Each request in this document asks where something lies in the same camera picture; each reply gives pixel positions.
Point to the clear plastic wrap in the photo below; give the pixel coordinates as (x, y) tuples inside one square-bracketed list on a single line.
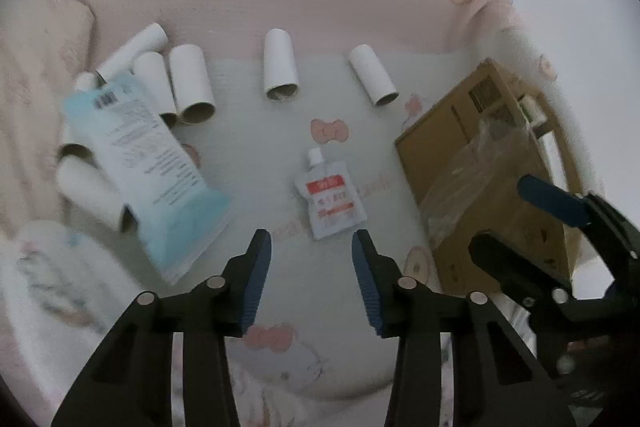
[(475, 177)]

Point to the brown cardboard box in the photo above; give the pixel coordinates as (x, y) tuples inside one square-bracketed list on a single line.
[(450, 142)]

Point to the small white spout pouch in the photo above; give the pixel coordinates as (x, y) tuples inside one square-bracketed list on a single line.
[(327, 207)]

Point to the white printed cloth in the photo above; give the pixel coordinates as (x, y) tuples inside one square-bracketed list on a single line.
[(60, 287)]

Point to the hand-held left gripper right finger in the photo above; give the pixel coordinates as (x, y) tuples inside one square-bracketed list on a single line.
[(365, 287)]

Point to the white cardboard tube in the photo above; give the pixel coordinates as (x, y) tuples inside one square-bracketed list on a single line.
[(190, 82), (75, 151), (85, 187), (150, 79), (86, 82), (132, 52), (370, 72), (280, 62)]

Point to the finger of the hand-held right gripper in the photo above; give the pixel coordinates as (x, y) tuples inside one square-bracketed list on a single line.
[(550, 199), (515, 267)]

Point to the small white plastic object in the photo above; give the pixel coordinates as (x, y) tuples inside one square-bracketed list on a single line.
[(532, 109)]

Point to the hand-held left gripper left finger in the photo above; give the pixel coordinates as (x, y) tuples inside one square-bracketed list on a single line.
[(257, 277)]

